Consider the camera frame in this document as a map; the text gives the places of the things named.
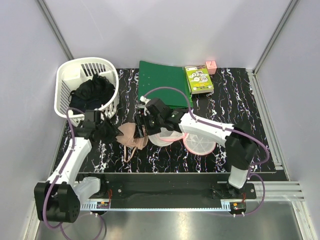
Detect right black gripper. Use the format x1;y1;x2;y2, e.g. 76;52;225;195
133;112;164;140

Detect beige pink bra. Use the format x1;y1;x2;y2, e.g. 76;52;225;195
116;122;149;163

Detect white mesh laundry bag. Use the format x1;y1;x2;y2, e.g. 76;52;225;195
148;127;217;156

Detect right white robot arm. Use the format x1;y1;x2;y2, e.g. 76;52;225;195
135;96;258;199

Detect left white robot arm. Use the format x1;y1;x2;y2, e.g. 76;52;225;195
34;109;123;225

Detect white plastic laundry basket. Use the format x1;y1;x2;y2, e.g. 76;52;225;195
54;57;119;126

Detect black clothes in basket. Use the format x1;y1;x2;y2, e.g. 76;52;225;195
69;74;116;114

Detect green folder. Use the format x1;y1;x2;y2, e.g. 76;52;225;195
138;60;193;109

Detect green book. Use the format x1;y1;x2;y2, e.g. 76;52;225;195
184;65;214;95

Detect pink small box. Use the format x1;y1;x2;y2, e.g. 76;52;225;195
205;60;218;75

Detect black marbled table mat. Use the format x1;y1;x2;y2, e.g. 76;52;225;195
80;68;276;173

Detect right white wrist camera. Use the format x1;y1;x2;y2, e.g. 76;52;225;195
137;96;150;115

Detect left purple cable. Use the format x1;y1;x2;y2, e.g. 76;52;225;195
42;107;106;240

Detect purple cable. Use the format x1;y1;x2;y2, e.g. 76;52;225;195
143;86;271;218
42;107;106;240

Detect black mounting base plate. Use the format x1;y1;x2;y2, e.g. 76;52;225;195
77;173;257;211

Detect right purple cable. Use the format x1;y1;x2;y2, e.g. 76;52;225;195
143;86;271;218

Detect white cable duct rail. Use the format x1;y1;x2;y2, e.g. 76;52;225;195
80;200;111;211

